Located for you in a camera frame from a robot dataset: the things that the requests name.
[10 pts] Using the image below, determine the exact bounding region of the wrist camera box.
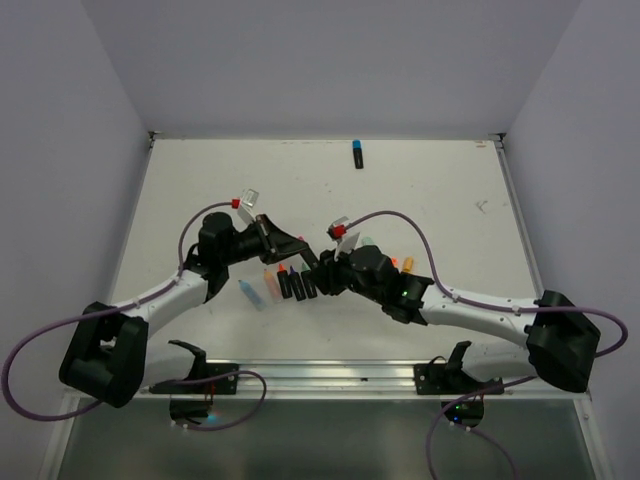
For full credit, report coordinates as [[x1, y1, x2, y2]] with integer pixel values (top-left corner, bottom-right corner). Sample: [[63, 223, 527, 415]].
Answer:
[[327, 216, 360, 260], [237, 189, 259, 225]]

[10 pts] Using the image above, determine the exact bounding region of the green cap black highlighter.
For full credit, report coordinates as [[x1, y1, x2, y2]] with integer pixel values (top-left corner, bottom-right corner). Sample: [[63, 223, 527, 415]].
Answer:
[[300, 263, 318, 299]]

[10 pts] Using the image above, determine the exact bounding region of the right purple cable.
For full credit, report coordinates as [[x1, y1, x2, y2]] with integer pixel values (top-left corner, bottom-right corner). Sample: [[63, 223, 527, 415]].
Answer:
[[324, 210, 630, 480]]

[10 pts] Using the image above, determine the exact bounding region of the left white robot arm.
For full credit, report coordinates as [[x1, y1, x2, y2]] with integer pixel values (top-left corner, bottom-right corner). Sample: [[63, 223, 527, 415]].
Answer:
[[59, 212, 317, 408]]

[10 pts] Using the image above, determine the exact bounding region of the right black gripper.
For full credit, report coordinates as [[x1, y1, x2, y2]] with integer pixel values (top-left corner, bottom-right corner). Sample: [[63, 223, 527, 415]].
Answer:
[[307, 241, 385, 305]]

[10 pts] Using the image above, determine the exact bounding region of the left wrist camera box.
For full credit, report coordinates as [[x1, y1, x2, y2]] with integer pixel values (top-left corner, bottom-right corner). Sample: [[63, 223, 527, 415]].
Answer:
[[237, 189, 259, 225]]

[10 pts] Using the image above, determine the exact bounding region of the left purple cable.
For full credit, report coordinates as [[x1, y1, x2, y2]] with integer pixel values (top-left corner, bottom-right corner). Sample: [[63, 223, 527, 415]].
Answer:
[[2, 197, 267, 432]]

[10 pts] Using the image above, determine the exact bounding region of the blue cap black highlighter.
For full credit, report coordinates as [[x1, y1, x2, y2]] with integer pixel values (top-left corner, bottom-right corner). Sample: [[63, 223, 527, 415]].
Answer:
[[352, 139, 364, 170]]

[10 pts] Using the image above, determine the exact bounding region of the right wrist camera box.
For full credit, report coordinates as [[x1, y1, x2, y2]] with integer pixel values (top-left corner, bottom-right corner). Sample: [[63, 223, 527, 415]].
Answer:
[[327, 216, 360, 260]]

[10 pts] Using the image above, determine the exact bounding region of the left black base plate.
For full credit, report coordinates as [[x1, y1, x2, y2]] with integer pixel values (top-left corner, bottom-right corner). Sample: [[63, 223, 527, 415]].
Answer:
[[150, 362, 239, 396]]

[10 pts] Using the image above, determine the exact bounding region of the purple black highlighter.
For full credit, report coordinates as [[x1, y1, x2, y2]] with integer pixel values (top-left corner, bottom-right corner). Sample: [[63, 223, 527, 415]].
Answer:
[[288, 266, 307, 301]]

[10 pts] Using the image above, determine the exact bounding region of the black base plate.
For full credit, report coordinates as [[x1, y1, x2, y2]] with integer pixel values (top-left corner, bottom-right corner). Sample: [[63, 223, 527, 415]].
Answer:
[[413, 363, 504, 395], [150, 362, 239, 396]]

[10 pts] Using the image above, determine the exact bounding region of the orange cap black highlighter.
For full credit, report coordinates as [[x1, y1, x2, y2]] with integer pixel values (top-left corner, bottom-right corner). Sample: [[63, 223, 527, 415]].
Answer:
[[277, 264, 293, 299]]

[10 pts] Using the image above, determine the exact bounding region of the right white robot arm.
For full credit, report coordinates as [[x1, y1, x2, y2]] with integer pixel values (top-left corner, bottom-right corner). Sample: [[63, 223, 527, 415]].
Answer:
[[310, 246, 600, 393]]

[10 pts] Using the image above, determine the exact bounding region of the purple cable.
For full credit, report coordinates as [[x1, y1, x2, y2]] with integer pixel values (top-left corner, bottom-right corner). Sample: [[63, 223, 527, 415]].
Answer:
[[2, 197, 267, 432], [324, 210, 630, 480]]

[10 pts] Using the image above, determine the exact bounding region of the light blue highlighter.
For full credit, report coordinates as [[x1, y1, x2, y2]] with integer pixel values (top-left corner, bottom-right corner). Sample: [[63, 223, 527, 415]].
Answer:
[[238, 280, 266, 311]]

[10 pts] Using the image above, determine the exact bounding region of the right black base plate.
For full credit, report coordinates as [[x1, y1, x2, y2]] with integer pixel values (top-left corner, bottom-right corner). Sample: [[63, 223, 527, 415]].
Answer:
[[413, 363, 504, 395]]

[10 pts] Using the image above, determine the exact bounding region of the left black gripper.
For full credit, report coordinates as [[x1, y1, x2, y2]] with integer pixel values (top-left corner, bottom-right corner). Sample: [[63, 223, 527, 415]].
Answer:
[[219, 211, 305, 265]]

